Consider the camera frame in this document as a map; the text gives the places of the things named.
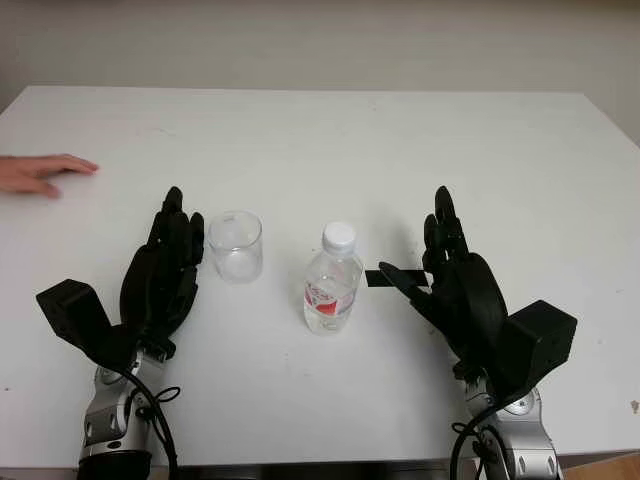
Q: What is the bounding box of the person's bare hand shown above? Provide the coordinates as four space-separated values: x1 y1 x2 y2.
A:
0 153 100 199

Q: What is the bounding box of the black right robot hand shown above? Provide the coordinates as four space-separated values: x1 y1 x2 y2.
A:
378 185 510 381

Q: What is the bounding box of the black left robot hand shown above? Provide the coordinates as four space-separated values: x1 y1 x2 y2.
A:
119 186 207 362

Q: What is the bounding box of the clear water bottle white cap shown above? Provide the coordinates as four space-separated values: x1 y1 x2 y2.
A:
302 220 365 337

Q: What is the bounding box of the black tape strip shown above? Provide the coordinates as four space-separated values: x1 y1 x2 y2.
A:
364 268 432 290

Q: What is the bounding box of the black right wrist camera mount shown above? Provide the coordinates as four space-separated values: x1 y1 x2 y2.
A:
492 299 579 402

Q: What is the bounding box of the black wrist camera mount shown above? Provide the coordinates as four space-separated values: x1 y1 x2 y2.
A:
492 299 579 402
35 279 137 375

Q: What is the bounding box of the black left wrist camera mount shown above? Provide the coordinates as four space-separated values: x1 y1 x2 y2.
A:
35 279 137 375

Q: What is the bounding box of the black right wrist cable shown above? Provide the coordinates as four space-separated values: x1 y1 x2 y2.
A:
450 408 502 480

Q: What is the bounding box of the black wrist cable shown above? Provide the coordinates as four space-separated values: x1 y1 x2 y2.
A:
117 367 182 480
450 408 502 480

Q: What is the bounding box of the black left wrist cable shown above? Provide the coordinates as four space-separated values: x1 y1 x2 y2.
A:
117 367 182 480

